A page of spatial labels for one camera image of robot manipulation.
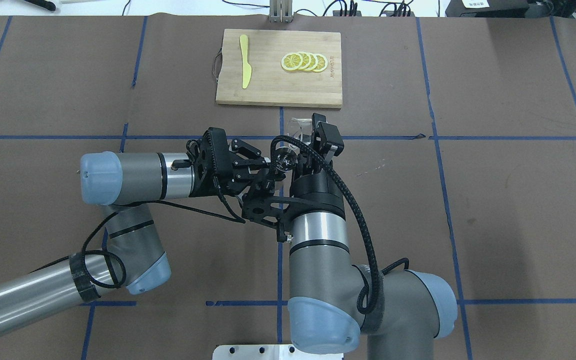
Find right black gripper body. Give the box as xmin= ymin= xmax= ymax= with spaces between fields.
xmin=242 ymin=166 xmax=346 ymax=243

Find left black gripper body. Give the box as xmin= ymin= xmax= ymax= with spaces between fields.
xmin=186 ymin=127 xmax=249 ymax=197

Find clear glass shaker cup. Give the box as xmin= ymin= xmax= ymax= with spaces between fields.
xmin=285 ymin=117 xmax=313 ymax=145

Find steel measuring jigger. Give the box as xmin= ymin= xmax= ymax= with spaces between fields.
xmin=272 ymin=146 xmax=298 ymax=173

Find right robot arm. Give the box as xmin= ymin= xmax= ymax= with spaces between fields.
xmin=243 ymin=136 xmax=458 ymax=360

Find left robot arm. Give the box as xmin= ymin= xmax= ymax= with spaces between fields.
xmin=0 ymin=132 xmax=290 ymax=360

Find yellow plastic knife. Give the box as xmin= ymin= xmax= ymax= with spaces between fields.
xmin=238 ymin=34 xmax=253 ymax=90

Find wooden cutting board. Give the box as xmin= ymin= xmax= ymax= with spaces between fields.
xmin=215 ymin=28 xmax=343 ymax=109

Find lemon slices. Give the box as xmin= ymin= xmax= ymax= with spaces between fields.
xmin=279 ymin=51 xmax=330 ymax=73

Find aluminium frame post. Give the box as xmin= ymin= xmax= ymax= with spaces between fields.
xmin=269 ymin=0 xmax=294 ymax=24

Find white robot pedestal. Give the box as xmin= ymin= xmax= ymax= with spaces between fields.
xmin=211 ymin=344 xmax=345 ymax=360

